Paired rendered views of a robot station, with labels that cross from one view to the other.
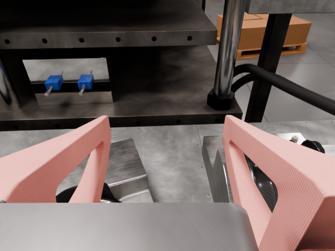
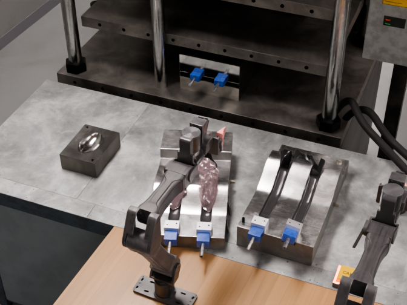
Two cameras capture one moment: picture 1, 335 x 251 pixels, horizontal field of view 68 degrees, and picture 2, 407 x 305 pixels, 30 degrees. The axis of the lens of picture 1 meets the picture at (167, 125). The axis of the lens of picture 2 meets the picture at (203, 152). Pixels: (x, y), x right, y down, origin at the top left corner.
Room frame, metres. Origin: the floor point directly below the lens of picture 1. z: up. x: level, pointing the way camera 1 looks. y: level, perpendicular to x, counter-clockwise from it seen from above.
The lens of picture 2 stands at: (-1.65, -0.79, 2.67)
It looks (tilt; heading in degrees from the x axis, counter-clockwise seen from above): 40 degrees down; 25
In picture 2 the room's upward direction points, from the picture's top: 1 degrees counter-clockwise
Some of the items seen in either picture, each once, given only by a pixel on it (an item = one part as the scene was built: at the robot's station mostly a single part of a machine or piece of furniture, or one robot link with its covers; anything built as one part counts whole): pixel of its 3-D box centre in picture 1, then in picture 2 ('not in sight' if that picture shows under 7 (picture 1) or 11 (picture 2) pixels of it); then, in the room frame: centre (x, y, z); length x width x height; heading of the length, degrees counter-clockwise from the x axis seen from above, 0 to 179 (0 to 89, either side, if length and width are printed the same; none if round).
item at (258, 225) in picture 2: not in sight; (254, 236); (-0.02, -0.19, 0.89); 0.13 x 0.05 x 0.05; 3
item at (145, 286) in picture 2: not in sight; (164, 285); (-0.29, 0.00, 0.84); 0.20 x 0.07 x 0.08; 90
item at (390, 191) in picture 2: not in sight; (385, 212); (-0.11, -0.60, 1.24); 0.12 x 0.09 x 0.12; 0
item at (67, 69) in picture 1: (85, 55); (229, 48); (1.03, 0.35, 0.87); 0.50 x 0.27 x 0.17; 3
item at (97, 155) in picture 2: not in sight; (90, 150); (0.19, 0.56, 0.84); 0.20 x 0.15 x 0.07; 3
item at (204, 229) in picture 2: not in sight; (203, 241); (-0.08, -0.04, 0.86); 0.13 x 0.05 x 0.05; 20
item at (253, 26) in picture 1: (259, 33); not in sight; (3.57, -1.30, 0.20); 1.14 x 0.82 x 0.40; 99
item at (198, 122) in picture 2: not in sight; (200, 132); (-0.01, 0.00, 1.25); 0.07 x 0.06 x 0.11; 90
